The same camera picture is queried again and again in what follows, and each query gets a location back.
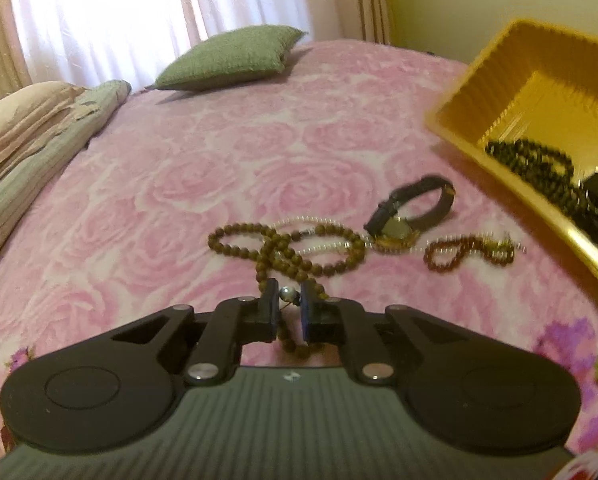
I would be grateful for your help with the green checked cushion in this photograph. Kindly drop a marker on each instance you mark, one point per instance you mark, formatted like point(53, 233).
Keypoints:
point(242, 55)

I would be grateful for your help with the yellow plastic tray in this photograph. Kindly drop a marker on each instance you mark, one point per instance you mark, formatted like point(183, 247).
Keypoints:
point(538, 82)

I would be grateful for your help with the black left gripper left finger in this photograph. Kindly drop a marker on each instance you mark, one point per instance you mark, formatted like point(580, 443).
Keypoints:
point(112, 389)

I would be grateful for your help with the pink rose bedspread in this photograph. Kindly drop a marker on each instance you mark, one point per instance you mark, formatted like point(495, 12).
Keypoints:
point(121, 231)

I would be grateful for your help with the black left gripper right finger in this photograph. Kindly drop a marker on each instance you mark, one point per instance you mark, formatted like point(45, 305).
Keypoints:
point(469, 390)

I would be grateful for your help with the beige pillow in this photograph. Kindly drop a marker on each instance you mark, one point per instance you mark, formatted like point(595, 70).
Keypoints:
point(31, 115)

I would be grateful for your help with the dark strap gold watch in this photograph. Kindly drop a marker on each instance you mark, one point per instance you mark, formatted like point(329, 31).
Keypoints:
point(409, 211)

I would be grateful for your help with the beige side curtain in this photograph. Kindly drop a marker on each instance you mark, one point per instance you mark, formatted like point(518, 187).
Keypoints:
point(369, 0)

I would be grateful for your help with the striped folded quilt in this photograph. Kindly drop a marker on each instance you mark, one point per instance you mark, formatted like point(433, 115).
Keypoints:
point(21, 183)

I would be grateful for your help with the sheer pink curtain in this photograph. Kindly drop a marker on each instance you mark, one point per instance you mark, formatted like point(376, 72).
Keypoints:
point(87, 42)

